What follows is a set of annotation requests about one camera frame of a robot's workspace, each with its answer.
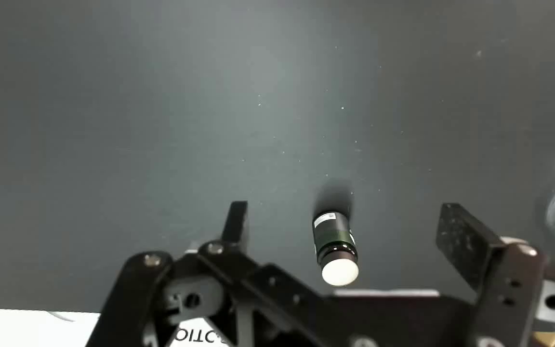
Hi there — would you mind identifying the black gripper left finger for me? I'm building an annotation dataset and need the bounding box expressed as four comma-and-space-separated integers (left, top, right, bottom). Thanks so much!
86, 199, 273, 347

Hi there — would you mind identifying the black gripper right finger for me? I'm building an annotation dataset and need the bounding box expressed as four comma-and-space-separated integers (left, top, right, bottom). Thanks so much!
433, 203, 546, 347

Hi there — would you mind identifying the black cylindrical cup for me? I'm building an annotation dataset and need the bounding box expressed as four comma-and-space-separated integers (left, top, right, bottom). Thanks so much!
309, 209, 361, 290

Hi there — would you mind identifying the white sheet with black lettering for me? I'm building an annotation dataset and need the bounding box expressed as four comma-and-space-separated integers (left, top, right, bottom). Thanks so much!
0, 307, 234, 347

